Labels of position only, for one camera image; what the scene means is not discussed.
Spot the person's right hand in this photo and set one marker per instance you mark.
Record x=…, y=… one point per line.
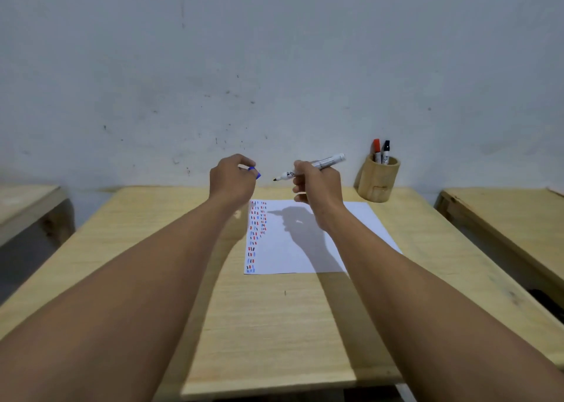
x=319, y=190

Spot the person's left hand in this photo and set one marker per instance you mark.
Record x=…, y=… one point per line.
x=229, y=181

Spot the person's left fingers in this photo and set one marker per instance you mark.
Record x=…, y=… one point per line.
x=246, y=163

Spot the person's right fingers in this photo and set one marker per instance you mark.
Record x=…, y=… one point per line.
x=302, y=181

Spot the blue marker cap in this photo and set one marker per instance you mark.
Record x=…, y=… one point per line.
x=254, y=172

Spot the white marker pen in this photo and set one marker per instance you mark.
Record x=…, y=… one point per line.
x=324, y=163

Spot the person's right forearm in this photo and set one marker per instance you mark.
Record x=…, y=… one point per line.
x=436, y=322

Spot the person's left forearm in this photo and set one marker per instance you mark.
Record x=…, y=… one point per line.
x=114, y=309

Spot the white paper sheet with marks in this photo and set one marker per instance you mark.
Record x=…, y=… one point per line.
x=304, y=243

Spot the wooden pen holder cup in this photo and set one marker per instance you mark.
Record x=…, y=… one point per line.
x=378, y=179

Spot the red capped marker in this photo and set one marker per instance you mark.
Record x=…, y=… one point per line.
x=376, y=150

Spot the black capped marker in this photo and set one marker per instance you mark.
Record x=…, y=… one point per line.
x=386, y=151

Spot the wooden desk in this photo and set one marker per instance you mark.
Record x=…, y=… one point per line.
x=282, y=291
x=26, y=210
x=511, y=230

